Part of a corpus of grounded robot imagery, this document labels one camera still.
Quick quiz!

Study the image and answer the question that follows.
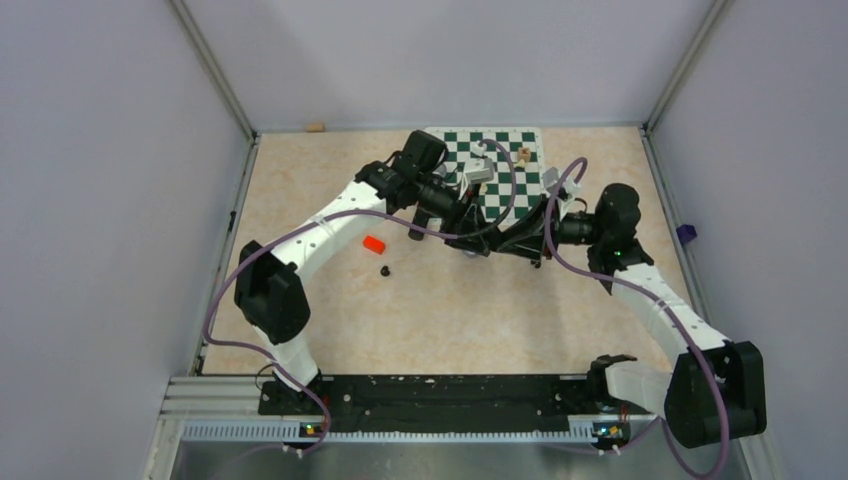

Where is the purple object outside frame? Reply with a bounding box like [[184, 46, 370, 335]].
[[675, 224, 698, 245]]

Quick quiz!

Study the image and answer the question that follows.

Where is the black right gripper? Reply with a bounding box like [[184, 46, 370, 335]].
[[497, 194, 608, 260]]

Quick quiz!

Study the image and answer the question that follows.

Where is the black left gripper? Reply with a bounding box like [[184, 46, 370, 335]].
[[416, 174, 491, 256]]

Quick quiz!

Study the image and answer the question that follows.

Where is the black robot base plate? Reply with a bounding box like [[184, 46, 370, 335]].
[[258, 374, 643, 434]]

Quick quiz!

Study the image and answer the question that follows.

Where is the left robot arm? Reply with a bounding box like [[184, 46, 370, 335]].
[[234, 130, 493, 414]]

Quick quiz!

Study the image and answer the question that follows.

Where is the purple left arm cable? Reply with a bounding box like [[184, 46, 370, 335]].
[[201, 138, 519, 458]]

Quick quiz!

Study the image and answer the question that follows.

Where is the black microphone silver head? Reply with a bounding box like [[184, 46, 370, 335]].
[[408, 207, 431, 241]]

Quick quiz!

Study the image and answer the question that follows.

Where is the wine cork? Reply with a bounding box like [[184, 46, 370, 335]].
[[305, 123, 326, 133]]

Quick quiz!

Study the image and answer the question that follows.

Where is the red block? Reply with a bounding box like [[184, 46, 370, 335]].
[[362, 235, 387, 255]]

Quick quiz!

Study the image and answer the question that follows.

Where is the green white chessboard mat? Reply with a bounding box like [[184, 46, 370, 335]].
[[423, 126, 552, 230]]

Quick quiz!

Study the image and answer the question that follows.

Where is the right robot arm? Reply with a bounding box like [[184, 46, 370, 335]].
[[491, 183, 767, 448]]

